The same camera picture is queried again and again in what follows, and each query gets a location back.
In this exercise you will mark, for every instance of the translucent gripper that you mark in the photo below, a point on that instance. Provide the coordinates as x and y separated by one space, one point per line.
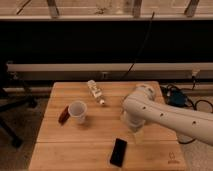
138 137

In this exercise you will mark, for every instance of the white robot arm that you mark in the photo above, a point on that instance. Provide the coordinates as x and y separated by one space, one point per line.
140 106

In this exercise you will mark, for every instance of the white ceramic cup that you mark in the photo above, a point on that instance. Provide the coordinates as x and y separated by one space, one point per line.
77 110

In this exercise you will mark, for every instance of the blue power adapter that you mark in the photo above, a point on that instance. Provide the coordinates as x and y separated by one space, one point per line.
177 99

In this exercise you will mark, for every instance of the clear plastic bottle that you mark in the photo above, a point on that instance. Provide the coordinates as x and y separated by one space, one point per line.
96 92

